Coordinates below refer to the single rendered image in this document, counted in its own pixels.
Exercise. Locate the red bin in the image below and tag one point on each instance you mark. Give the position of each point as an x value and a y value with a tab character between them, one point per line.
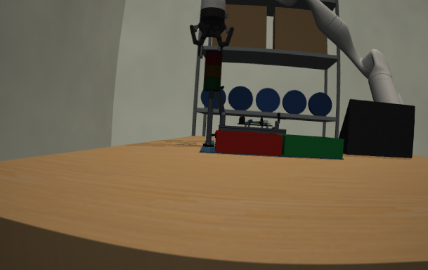
243	142

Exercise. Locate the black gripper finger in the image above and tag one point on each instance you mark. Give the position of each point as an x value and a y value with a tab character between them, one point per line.
229	31
200	43

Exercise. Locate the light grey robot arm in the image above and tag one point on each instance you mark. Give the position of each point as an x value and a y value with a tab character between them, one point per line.
335	29

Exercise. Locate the green square bin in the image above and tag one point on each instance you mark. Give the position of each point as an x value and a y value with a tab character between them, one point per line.
312	146

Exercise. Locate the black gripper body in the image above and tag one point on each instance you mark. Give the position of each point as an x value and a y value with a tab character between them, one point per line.
212	16

